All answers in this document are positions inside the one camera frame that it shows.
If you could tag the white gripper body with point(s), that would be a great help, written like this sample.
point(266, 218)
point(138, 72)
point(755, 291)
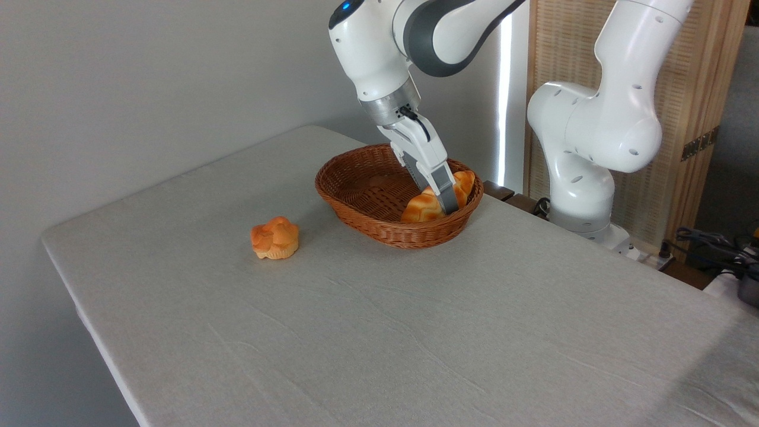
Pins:
point(421, 148)

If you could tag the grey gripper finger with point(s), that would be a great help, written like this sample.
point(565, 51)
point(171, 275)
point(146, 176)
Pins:
point(446, 193)
point(422, 181)

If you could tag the long braided bread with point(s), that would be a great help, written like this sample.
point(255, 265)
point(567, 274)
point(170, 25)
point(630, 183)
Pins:
point(420, 210)

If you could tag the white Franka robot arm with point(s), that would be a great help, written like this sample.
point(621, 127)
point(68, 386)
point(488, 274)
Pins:
point(593, 124)

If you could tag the round muffin bread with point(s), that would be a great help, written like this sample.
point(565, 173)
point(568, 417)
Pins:
point(274, 238)

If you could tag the brown wicker basket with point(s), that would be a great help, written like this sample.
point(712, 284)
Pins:
point(367, 178)

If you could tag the white tablecloth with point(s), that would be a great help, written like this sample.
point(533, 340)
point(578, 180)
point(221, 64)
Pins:
point(415, 332)

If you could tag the white power strip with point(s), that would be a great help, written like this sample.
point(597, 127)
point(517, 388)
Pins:
point(655, 260)

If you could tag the metal screen hinge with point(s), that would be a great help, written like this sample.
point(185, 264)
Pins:
point(699, 143)

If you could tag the bamboo folding screen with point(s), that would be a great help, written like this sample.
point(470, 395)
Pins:
point(694, 71)

